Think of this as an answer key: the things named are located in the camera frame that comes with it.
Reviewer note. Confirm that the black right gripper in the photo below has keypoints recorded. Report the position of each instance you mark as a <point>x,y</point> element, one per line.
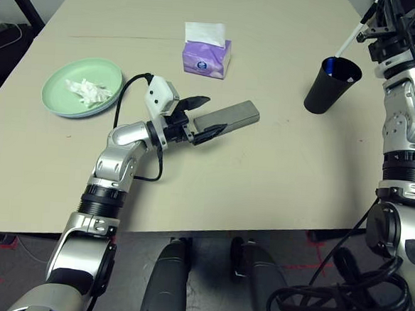
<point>389,47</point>

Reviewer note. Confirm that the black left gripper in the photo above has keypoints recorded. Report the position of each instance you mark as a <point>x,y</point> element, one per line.
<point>177,128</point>

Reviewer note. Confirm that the grey glasses case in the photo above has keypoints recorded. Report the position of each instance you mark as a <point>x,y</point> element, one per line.
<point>231,116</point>

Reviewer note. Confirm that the white tissue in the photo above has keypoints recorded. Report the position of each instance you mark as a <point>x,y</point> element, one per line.
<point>89,92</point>

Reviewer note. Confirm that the light green plate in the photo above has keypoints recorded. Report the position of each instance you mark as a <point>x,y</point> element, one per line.
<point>58,95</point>

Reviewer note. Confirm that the purple tissue pack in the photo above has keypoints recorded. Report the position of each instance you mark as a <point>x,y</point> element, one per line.
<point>205,59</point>

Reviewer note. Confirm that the light blue plate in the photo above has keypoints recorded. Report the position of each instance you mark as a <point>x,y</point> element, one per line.
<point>107,107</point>

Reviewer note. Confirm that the black cup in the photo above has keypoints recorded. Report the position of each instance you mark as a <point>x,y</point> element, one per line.
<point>322,96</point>

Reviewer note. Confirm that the grey robot right leg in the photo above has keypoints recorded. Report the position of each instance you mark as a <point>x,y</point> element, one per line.
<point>256,276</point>

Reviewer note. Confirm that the grey robot leg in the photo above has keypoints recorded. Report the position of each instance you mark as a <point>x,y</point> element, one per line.
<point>166,284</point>
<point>256,276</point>

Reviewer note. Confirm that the grey robot left leg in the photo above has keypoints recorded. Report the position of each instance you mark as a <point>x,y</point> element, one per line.
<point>166,284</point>

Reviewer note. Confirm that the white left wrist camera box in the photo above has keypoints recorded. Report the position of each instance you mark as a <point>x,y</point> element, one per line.
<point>158,95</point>

